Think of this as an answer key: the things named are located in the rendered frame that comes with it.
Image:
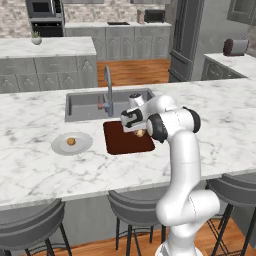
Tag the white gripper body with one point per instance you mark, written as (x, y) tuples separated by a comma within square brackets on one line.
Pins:
[(131, 128)]

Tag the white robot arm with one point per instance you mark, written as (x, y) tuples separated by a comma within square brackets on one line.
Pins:
[(183, 160)]

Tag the dark red tray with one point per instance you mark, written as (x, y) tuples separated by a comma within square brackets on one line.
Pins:
[(123, 141)]

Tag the grey round plate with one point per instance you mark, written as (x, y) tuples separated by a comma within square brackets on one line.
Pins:
[(60, 145)]

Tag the grey curved tap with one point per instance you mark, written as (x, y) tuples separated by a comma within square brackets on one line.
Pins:
[(109, 93)]

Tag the grey sink basin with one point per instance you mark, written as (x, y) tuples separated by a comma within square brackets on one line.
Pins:
[(83, 106)]

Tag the grey bar stool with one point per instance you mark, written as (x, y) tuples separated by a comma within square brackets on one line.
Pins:
[(30, 223), (238, 193), (136, 206)]

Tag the grey cupboard run with hob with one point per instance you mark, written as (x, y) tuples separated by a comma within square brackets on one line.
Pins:
[(133, 41)]

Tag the grey island cupboards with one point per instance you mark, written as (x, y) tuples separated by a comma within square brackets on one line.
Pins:
[(46, 73)]

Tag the grey fridge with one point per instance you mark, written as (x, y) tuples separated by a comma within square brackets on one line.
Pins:
[(185, 40)]

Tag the grey side cupboards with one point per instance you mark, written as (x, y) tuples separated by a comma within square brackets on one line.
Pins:
[(216, 70)]

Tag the black toaster oven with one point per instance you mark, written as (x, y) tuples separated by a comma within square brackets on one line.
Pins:
[(154, 15)]

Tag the small plant in white pot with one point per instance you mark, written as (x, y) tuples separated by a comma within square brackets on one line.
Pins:
[(36, 40)]

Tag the grey framed window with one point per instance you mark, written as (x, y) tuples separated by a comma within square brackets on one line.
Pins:
[(243, 10)]

